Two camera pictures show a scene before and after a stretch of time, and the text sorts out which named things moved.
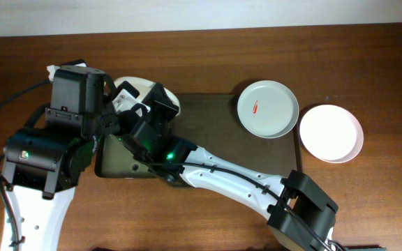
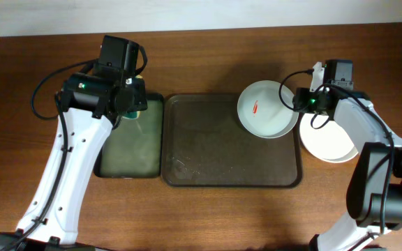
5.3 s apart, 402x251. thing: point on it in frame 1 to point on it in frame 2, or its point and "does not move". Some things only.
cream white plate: (144, 85) to (329, 143)
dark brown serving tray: (211, 123) does not move
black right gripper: (158, 101) to (299, 100)
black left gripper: (113, 119) to (142, 102)
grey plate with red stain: (268, 109) does not move
